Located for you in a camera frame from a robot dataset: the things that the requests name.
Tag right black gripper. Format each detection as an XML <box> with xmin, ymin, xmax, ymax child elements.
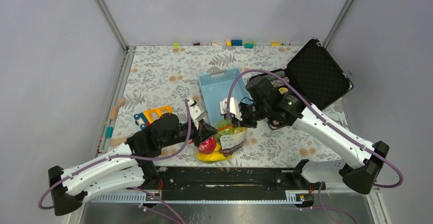
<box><xmin>232</xmin><ymin>100</ymin><xmax>271</xmax><ymax>128</ymax></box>

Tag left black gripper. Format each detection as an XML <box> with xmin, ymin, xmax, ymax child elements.
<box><xmin>161</xmin><ymin>118</ymin><xmax>218</xmax><ymax>148</ymax></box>

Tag red apple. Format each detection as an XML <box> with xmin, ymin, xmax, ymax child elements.
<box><xmin>198</xmin><ymin>136</ymin><xmax>217</xmax><ymax>154</ymax></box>

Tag clear zip top bag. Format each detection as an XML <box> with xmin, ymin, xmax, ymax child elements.
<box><xmin>213</xmin><ymin>119</ymin><xmax>247</xmax><ymax>149</ymax></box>

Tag yellow banana bunch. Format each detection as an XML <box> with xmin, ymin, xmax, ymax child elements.
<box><xmin>196</xmin><ymin>142</ymin><xmax>233</xmax><ymax>163</ymax></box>

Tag dark purple grapes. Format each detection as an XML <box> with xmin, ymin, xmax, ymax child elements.
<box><xmin>219</xmin><ymin>141</ymin><xmax>244</xmax><ymax>157</ymax></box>

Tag light blue plastic basket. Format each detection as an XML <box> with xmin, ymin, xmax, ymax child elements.
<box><xmin>199</xmin><ymin>67</ymin><xmax>241</xmax><ymax>128</ymax></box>

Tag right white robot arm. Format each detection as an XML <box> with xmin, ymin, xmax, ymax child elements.
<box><xmin>220</xmin><ymin>76</ymin><xmax>389</xmax><ymax>194</ymax></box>

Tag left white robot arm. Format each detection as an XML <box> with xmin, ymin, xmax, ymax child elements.
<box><xmin>48</xmin><ymin>113</ymin><xmax>218</xmax><ymax>216</ymax></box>

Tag floral table mat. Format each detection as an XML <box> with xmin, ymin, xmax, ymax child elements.
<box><xmin>112</xmin><ymin>45</ymin><xmax>339</xmax><ymax>167</ymax></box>

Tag yellow orange toy truck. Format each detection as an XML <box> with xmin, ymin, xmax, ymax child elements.
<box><xmin>133</xmin><ymin>106</ymin><xmax>172</xmax><ymax>130</ymax></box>

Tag blue yellow toy bricks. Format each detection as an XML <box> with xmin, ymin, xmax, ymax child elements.
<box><xmin>226</xmin><ymin>39</ymin><xmax>256</xmax><ymax>49</ymax></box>

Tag wooden block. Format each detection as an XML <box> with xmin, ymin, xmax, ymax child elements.
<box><xmin>108</xmin><ymin>105</ymin><xmax>119</xmax><ymax>120</ymax></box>

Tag teal block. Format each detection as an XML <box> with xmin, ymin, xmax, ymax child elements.
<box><xmin>105</xmin><ymin>127</ymin><xmax>113</xmax><ymax>138</ymax></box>

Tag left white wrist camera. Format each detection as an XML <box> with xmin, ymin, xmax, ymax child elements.
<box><xmin>186</xmin><ymin>98</ymin><xmax>209</xmax><ymax>123</ymax></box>

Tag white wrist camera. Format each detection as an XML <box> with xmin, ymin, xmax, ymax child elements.
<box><xmin>186</xmin><ymin>98</ymin><xmax>209</xmax><ymax>123</ymax></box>
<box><xmin>219</xmin><ymin>97</ymin><xmax>242</xmax><ymax>121</ymax></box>

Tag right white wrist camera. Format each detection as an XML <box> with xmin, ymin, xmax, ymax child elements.
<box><xmin>219</xmin><ymin>97</ymin><xmax>242</xmax><ymax>121</ymax></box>

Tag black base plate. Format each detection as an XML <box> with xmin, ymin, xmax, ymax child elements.
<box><xmin>139</xmin><ymin>166</ymin><xmax>321</xmax><ymax>202</ymax></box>

